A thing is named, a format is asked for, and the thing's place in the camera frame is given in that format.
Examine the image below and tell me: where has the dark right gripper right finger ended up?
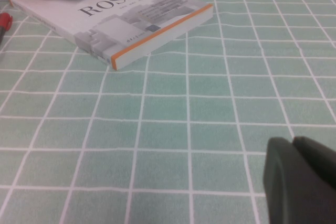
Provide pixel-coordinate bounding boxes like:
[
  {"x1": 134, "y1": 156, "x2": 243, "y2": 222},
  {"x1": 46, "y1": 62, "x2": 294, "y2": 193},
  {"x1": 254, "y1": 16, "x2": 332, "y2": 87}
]
[{"x1": 292, "y1": 135, "x2": 336, "y2": 196}]

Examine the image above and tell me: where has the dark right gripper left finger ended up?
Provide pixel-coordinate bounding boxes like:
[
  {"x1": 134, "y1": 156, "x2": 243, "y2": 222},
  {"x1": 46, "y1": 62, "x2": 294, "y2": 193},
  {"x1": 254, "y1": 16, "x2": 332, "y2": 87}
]
[{"x1": 262, "y1": 136, "x2": 336, "y2": 224}]

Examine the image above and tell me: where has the red and black gel pen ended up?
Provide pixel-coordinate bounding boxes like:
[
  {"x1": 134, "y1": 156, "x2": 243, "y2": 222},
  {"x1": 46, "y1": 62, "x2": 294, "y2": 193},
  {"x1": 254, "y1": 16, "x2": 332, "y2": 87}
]
[{"x1": 0, "y1": 12, "x2": 14, "y2": 46}]

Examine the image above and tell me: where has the green checkered tablecloth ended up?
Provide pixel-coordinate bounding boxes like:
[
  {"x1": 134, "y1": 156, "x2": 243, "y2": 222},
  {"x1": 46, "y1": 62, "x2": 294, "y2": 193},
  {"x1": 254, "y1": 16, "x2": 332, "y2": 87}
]
[{"x1": 0, "y1": 0, "x2": 336, "y2": 224}]

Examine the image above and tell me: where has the white ROS robotics book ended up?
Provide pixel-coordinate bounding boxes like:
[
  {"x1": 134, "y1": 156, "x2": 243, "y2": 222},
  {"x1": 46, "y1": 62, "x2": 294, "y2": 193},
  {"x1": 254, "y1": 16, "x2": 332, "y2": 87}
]
[{"x1": 7, "y1": 0, "x2": 214, "y2": 71}]

